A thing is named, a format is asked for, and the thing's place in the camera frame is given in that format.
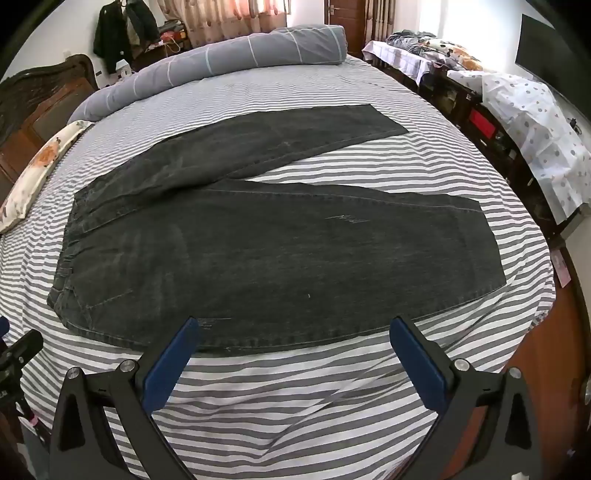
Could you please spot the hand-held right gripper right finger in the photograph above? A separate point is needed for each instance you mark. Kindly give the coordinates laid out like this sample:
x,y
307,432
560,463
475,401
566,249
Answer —
x,y
418,364

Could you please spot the dark wooden headboard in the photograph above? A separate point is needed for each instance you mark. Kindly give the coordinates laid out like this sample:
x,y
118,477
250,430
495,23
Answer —
x,y
46,101

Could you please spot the grey white striped bed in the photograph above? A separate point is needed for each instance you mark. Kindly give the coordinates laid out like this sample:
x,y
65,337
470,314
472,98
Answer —
x,y
277,392

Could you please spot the cluttered bedside table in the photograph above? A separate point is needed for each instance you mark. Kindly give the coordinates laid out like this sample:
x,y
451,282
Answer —
x,y
171,39

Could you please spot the brown wooden door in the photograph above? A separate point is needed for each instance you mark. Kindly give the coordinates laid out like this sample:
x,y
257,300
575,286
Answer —
x,y
346,14

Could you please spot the pink patterned curtain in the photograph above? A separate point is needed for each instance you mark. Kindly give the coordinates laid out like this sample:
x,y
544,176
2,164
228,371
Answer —
x,y
231,18

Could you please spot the black denim pants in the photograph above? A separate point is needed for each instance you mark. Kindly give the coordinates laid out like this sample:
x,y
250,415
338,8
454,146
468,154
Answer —
x,y
277,254

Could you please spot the hanging dark jacket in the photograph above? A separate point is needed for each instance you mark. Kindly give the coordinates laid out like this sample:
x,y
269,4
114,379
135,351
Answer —
x,y
111,37

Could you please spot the brown wooden footboard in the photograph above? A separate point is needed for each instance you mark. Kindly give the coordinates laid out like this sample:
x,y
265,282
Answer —
x,y
545,341

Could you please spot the dark wooden cabinet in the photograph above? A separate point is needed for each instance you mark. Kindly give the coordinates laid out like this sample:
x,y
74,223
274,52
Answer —
x,y
508,152

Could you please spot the floral pillow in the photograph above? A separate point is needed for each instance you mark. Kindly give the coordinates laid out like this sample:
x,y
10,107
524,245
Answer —
x,y
41,161

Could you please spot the black television screen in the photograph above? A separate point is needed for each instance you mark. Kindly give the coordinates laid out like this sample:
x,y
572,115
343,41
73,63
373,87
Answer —
x,y
549,50

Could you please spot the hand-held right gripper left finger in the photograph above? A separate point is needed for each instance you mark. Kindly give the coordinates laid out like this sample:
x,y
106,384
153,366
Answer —
x,y
173,364

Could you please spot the patterned clothes pile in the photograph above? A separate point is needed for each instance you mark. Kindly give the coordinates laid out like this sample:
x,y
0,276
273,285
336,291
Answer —
x,y
429,44

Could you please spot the grey rolled duvet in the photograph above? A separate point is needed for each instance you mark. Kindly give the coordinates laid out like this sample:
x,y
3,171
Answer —
x,y
207,60

